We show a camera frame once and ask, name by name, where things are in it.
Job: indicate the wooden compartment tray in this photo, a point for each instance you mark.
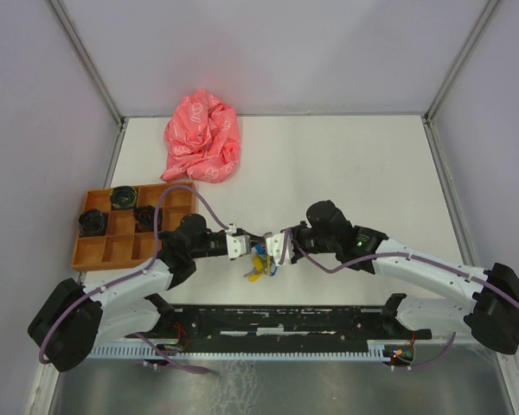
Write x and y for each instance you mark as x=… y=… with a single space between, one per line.
x=122 y=246

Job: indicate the left aluminium frame post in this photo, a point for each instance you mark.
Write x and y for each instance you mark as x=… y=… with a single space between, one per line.
x=67 y=26

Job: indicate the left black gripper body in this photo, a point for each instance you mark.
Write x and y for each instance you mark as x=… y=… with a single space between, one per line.
x=241 y=233

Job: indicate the black rosette top tray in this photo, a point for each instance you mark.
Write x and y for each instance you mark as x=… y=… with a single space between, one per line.
x=123 y=198

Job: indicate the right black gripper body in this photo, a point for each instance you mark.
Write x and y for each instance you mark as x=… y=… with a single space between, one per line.
x=306 y=239

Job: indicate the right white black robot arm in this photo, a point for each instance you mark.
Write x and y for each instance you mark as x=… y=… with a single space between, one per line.
x=476 y=301

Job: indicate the crumpled pink cloth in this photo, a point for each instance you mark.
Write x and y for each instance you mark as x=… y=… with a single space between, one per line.
x=202 y=139

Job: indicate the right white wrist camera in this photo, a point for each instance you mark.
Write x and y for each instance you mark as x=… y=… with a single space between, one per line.
x=279 y=247

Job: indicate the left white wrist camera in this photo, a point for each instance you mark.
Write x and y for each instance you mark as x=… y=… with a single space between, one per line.
x=238 y=242

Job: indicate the black rosette tray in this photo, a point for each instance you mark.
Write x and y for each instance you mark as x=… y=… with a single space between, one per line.
x=143 y=218
x=92 y=223
x=123 y=198

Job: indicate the right aluminium frame post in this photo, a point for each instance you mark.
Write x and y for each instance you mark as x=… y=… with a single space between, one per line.
x=460 y=60

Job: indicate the keyring bunch with colourful tags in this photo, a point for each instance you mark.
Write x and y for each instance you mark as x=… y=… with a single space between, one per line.
x=263 y=265

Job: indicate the black rosette middle tray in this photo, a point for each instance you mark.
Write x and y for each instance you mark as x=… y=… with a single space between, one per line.
x=143 y=218

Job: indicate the aluminium frame post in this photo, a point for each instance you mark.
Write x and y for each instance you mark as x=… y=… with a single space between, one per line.
x=460 y=60
x=67 y=26

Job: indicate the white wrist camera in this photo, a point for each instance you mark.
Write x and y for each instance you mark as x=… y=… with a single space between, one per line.
x=238 y=242
x=279 y=247

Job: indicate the black rosette left tray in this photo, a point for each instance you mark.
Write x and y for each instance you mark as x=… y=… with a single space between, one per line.
x=92 y=223

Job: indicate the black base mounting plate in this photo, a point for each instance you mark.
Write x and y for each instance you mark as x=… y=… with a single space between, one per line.
x=224 y=329

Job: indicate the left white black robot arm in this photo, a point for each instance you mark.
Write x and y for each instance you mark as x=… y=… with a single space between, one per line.
x=77 y=318

